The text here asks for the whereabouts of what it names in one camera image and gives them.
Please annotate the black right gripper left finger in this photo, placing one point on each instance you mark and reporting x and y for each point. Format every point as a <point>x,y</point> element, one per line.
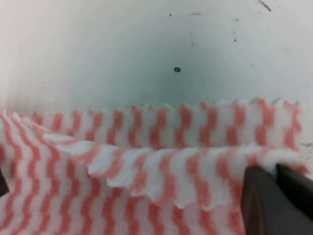
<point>261,203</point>

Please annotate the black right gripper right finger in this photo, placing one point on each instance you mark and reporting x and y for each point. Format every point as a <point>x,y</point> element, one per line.
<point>297,216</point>

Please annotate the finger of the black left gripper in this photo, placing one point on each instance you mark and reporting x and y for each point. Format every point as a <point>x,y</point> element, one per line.
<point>4,189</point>

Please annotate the pink white wavy striped towel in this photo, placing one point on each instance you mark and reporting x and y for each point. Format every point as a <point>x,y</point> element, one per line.
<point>142,171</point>

